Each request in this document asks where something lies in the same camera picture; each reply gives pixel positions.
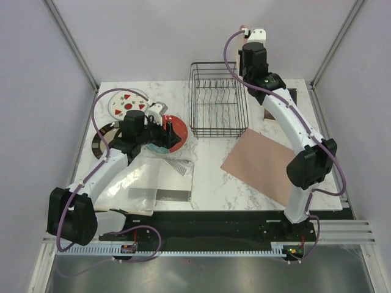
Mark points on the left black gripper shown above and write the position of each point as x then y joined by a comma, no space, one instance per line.
167,138

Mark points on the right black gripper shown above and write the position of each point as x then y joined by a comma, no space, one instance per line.
241,66

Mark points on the red blue flower plate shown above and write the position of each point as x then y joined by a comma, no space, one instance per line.
180,129

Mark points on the black wire dish rack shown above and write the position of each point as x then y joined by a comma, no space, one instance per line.
217,101

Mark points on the pink cream leaf plate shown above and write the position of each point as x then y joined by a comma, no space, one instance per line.
241,40

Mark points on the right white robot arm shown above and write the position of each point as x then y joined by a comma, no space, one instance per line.
313,153

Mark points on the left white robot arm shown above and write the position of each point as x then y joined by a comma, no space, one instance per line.
71,212

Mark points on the white watermelon pattern plate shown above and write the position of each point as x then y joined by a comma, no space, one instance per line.
123,101

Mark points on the brown rimmed beige plate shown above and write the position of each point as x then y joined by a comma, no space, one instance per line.
109,135

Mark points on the clear plastic bag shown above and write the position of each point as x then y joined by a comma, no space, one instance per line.
146,184

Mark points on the tale of two cities book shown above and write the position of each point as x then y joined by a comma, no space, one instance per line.
293,91

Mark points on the pink placemat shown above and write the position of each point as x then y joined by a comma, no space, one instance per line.
261,163

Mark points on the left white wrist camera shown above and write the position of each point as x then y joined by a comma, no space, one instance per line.
157,110

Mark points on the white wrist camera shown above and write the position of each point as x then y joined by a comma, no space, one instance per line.
254,35
157,110

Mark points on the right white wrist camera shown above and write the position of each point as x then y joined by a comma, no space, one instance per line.
254,35

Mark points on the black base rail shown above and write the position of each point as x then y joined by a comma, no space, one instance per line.
212,231

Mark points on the white cable duct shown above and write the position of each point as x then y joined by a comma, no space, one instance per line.
122,250

